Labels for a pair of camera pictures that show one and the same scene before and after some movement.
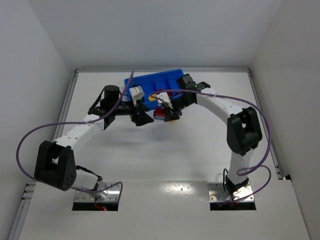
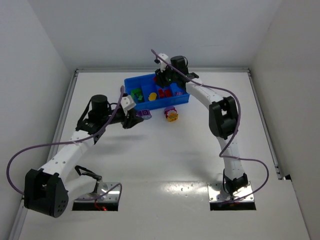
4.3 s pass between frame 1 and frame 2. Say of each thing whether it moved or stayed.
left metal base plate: stayed
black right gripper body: moved
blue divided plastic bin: stayed
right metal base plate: stayed
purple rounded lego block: moved
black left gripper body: moved
